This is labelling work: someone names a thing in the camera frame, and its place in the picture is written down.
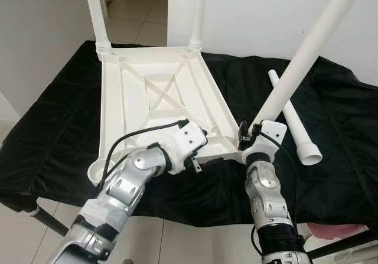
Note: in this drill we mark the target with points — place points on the white plastic table leg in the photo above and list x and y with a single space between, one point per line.
300 131
97 16
199 16
301 57

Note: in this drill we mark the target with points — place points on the white plastic table top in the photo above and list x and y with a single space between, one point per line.
124 98

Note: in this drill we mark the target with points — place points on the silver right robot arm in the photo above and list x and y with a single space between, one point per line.
266 187

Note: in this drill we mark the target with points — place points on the black cloth table cover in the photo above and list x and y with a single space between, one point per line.
342 110

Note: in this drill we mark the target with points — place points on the pink plastic stool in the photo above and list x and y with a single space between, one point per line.
331 230

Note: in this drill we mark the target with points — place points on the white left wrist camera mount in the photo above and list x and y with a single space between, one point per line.
189 140

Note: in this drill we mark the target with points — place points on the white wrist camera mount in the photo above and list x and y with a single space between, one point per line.
271 135
189 140

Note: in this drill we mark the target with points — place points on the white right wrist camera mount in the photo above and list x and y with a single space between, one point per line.
271 135

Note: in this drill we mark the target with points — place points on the black metal table frame leg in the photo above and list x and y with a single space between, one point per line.
342 243
50 221

